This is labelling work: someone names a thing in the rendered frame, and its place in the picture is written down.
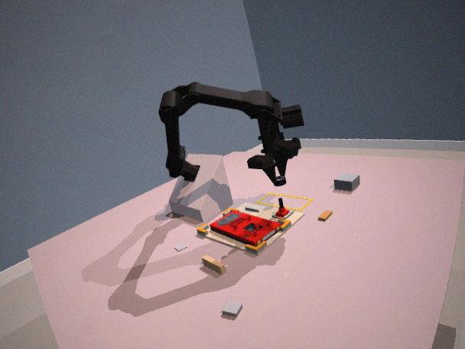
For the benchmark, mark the orange flat bar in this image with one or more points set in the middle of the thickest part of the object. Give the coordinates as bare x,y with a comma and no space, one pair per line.
325,215

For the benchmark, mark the grey mottled wheel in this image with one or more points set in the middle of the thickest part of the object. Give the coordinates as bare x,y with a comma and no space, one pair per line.
280,181

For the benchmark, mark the tan rectangular block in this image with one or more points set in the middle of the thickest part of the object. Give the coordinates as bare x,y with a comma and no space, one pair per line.
213,264

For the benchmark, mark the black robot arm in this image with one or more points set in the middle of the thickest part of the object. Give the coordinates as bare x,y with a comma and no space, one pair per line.
258,104

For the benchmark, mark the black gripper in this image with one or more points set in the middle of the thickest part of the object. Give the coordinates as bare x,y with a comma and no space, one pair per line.
268,162

